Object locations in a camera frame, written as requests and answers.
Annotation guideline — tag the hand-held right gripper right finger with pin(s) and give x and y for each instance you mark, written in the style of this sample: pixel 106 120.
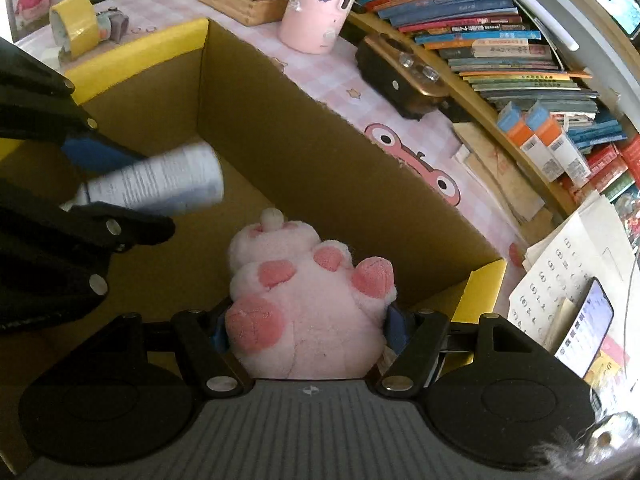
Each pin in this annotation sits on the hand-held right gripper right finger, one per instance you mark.
pixel 396 329

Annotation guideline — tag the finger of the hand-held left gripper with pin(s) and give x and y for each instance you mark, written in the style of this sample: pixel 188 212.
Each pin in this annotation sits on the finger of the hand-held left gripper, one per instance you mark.
pixel 135 230
pixel 97 154

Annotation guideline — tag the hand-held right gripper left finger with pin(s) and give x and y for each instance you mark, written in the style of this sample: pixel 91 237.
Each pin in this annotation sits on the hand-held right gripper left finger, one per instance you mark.
pixel 219 338

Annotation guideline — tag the white printed tube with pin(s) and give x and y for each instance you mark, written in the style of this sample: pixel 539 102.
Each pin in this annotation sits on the white printed tube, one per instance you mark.
pixel 160 180

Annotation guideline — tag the pink plush toy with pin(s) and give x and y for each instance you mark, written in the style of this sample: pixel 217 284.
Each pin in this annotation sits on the pink plush toy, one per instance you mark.
pixel 300 310

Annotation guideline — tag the yellow tape roll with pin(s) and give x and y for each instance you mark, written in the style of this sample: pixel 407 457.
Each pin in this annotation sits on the yellow tape roll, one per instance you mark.
pixel 80 22

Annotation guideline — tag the yellow cardboard box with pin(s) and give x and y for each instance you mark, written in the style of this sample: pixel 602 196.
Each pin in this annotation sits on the yellow cardboard box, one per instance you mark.
pixel 300 150

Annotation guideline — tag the pink checked cloth desktop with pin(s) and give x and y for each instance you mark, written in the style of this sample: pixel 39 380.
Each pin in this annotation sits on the pink checked cloth desktop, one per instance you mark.
pixel 325 75

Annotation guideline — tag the brown paper notebook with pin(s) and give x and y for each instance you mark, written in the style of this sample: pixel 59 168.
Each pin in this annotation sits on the brown paper notebook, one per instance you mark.
pixel 500 175

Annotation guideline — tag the smartphone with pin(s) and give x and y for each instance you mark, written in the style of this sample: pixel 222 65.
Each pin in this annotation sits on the smartphone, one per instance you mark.
pixel 587 330

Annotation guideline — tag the white worksheet paper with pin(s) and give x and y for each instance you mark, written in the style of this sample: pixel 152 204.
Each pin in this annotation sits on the white worksheet paper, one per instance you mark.
pixel 575 250

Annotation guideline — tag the wooden book rack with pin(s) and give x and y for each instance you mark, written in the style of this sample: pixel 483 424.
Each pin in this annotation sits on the wooden book rack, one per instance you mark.
pixel 500 135

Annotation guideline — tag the orange and blue carton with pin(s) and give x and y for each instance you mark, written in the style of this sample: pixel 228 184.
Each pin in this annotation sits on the orange and blue carton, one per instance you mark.
pixel 515 127
pixel 547 127

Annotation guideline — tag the grey furry object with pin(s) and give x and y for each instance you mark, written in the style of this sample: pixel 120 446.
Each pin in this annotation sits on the grey furry object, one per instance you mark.
pixel 605 440

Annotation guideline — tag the black case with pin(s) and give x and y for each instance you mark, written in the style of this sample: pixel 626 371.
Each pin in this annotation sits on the black case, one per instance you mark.
pixel 385 80

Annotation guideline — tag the pink cartoon cup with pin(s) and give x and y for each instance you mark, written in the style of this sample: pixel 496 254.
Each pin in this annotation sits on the pink cartoon cup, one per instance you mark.
pixel 310 20

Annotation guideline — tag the row of books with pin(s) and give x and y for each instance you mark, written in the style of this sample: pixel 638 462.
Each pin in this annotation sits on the row of books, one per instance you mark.
pixel 490 35

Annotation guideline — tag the small grey camera toy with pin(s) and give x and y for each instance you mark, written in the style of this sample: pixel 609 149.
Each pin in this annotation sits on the small grey camera toy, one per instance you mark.
pixel 115 22

